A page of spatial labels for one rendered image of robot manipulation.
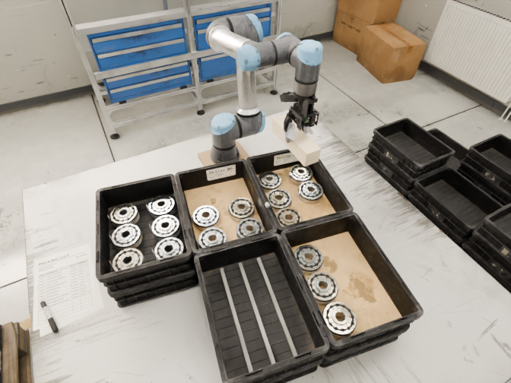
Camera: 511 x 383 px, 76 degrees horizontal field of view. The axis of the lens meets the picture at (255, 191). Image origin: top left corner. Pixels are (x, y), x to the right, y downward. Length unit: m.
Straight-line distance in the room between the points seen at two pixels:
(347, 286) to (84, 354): 0.90
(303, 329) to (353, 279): 0.25
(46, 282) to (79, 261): 0.13
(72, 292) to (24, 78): 2.78
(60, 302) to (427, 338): 1.30
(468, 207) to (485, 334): 1.01
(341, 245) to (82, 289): 0.98
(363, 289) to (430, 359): 0.31
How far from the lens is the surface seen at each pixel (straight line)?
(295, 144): 1.20
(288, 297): 1.13
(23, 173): 3.21
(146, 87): 3.06
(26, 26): 3.72
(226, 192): 1.38
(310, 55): 1.03
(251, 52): 1.05
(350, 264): 1.22
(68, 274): 1.48
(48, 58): 3.81
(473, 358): 1.40
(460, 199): 2.32
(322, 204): 1.36
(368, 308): 1.17
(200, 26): 3.01
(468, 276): 1.55
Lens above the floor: 1.85
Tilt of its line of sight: 48 degrees down
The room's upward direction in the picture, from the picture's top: 1 degrees clockwise
